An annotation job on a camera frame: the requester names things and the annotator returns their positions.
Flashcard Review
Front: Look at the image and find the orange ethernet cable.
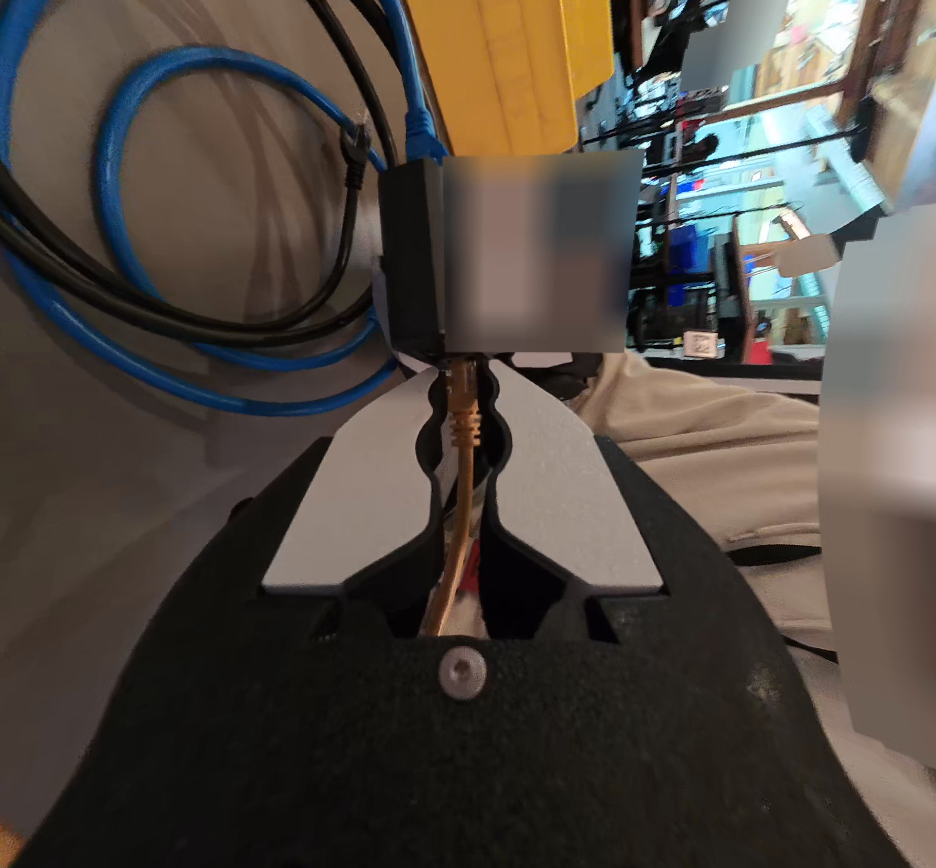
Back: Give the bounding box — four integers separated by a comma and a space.
424, 359, 484, 636

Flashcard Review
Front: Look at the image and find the person's cream hoodie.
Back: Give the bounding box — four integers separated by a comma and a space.
622, 444, 936, 868

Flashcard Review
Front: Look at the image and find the black ethernet adapter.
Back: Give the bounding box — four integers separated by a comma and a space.
376, 158, 449, 363

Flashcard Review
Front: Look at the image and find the blue ethernet cable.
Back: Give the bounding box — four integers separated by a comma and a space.
0, 0, 450, 419

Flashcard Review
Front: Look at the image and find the yellow plastic bin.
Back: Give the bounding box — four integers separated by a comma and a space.
384, 0, 615, 156

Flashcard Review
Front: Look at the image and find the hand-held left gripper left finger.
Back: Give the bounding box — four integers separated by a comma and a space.
261, 367, 447, 638

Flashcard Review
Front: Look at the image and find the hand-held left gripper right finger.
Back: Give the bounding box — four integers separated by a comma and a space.
477, 359, 670, 638

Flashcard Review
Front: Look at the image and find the black ethernet cable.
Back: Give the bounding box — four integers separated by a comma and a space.
0, 0, 399, 350

